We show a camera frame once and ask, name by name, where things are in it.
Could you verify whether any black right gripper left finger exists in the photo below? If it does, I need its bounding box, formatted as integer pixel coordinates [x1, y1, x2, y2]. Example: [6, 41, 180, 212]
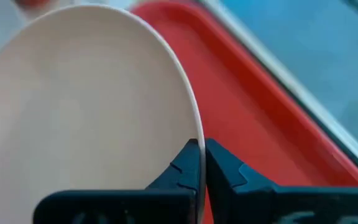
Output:
[32, 138, 203, 224]

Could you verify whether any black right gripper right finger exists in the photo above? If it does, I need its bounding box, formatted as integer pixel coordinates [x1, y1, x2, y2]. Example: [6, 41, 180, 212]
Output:
[205, 138, 358, 224]

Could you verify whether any red plastic tray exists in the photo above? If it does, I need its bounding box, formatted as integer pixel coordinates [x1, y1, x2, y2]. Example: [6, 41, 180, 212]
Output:
[129, 0, 358, 224]

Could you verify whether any red faceted plastic cup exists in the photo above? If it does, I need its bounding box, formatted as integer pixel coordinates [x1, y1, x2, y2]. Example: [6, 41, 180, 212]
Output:
[13, 0, 53, 9]

